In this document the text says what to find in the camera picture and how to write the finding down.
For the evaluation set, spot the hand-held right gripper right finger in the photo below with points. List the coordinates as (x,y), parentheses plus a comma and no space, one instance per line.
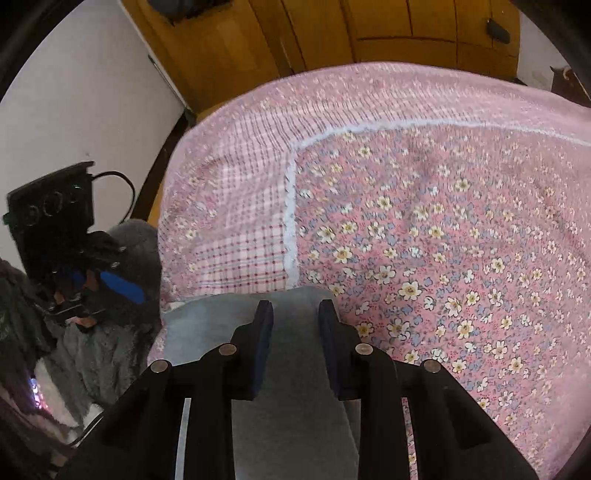
(332,350)

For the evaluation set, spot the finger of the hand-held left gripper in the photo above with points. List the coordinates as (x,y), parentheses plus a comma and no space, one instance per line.
(122,286)
(74,277)

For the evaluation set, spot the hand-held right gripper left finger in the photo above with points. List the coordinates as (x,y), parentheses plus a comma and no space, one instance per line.
(261,350)

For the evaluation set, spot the grey pants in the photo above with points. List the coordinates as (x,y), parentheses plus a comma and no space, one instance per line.
(295,415)

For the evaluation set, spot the pink floral bed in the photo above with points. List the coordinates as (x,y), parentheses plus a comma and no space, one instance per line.
(415,207)

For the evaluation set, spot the dark bag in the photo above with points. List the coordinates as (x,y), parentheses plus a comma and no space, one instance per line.
(189,8)

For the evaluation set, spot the wooden wardrobe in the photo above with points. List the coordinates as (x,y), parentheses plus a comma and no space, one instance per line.
(323,32)

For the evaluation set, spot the dark wooden nightstand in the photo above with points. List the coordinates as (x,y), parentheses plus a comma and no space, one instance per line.
(570,85)

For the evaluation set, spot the small black device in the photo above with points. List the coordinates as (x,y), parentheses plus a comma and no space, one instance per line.
(498,31)

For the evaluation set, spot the dark bed frame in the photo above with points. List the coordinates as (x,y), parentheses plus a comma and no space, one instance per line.
(159,170)

